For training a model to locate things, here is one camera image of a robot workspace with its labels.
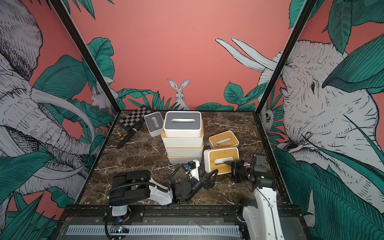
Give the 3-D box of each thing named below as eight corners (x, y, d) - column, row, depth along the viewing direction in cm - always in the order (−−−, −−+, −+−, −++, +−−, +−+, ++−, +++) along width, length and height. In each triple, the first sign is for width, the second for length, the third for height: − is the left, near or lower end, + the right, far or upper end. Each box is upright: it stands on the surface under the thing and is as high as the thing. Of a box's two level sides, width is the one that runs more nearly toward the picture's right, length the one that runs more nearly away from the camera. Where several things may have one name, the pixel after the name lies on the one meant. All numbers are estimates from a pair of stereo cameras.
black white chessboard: (119, 123, 112) (118, 121, 110) (143, 105, 124) (142, 104, 123) (129, 130, 108) (128, 128, 106) (153, 111, 120) (152, 109, 119)
